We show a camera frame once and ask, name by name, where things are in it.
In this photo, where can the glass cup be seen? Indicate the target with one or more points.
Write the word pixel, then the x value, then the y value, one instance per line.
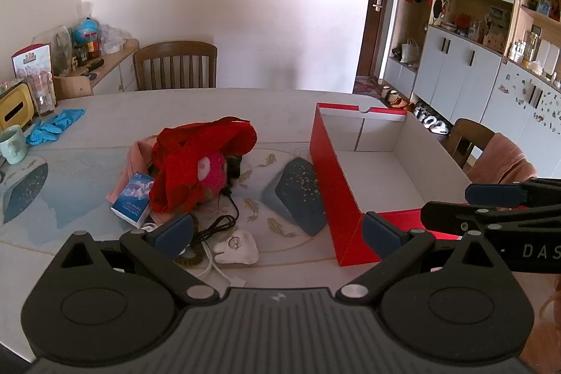
pixel 41 93

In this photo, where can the black and white footwear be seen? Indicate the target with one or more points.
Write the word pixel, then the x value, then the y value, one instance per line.
pixel 431 122

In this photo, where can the green mug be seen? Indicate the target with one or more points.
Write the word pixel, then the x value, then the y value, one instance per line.
pixel 11 146

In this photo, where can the white cardboard box red trim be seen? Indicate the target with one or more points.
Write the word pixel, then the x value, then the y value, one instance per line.
pixel 333 190

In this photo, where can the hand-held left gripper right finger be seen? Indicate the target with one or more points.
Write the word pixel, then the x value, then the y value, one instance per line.
pixel 381 236

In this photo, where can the pink plush strawberry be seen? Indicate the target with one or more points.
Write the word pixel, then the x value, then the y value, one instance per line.
pixel 212 174

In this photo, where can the red and white card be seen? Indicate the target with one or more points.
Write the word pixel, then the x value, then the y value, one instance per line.
pixel 30 60

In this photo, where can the printed blue table mat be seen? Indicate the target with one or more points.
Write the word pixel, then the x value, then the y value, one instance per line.
pixel 87 181

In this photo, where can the white plastic bag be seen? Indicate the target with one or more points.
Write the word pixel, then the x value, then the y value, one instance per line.
pixel 114 39

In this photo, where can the white printed face mask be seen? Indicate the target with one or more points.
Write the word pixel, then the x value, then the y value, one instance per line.
pixel 241 251

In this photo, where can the patterned doormat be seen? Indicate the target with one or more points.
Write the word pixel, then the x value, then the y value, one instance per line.
pixel 368 87

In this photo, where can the brown slippers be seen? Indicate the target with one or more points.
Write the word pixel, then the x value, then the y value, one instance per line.
pixel 394 99

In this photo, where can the blue globe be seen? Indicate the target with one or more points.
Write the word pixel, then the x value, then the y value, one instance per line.
pixel 85 30

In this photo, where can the wooden sideboard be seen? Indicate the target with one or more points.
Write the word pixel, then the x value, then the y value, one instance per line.
pixel 122 67

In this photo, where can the white tote bag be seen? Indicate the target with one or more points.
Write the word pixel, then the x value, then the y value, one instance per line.
pixel 411 52

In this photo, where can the red cloth bag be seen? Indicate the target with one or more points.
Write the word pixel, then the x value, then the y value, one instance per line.
pixel 184 163

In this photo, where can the pink cloth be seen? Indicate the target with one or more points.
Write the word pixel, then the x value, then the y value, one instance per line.
pixel 136 159

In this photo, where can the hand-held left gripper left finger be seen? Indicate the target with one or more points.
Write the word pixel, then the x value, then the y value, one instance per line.
pixel 173 231

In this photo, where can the dark jar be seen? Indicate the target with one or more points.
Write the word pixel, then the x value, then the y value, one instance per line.
pixel 92 45

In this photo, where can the yellow tissue box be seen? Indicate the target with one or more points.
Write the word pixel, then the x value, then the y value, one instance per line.
pixel 15 106

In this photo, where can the brown scrunchie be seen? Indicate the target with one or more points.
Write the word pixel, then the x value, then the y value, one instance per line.
pixel 193 260

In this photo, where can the white wall cabinet unit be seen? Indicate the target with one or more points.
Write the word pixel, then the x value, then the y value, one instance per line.
pixel 464 63

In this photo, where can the wooden chair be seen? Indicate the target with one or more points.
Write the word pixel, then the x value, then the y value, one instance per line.
pixel 469 135
pixel 175 65

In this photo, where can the brown cardboard box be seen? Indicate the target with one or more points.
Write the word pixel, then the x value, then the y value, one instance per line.
pixel 72 87

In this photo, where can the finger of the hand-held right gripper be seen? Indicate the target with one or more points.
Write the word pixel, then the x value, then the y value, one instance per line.
pixel 495 193
pixel 447 212

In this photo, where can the blue printed card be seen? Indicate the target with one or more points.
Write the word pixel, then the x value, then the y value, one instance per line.
pixel 131 198

